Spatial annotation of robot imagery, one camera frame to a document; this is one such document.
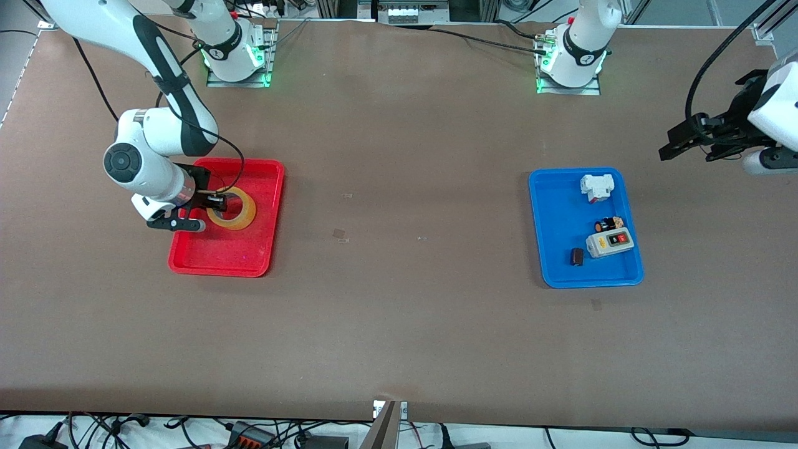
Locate yellow tape roll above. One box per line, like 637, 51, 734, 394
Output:
206, 186, 257, 231

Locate red plastic tray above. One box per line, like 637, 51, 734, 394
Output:
168, 157, 286, 278

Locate white electrical plug block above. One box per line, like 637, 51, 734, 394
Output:
580, 173, 615, 203

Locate blue plastic tray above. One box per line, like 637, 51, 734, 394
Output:
529, 167, 644, 289

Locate orange and black power strip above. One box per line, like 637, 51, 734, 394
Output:
226, 422, 279, 449

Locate black power adapter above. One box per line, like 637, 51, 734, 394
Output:
19, 422, 69, 449

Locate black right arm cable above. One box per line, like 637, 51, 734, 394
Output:
72, 25, 248, 195

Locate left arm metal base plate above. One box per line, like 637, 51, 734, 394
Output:
536, 31, 602, 95

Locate grey push-button switch box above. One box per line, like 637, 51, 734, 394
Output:
586, 228, 635, 259

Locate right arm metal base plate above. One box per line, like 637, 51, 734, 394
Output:
206, 19, 276, 88

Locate black cable on table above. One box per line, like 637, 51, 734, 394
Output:
430, 20, 550, 54

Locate aluminium frame with white device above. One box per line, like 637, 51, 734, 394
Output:
315, 0, 499, 26

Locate metal table edge bracket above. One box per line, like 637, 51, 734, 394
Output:
360, 399, 409, 449

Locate black looped floor cable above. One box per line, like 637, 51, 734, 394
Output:
630, 427, 694, 447

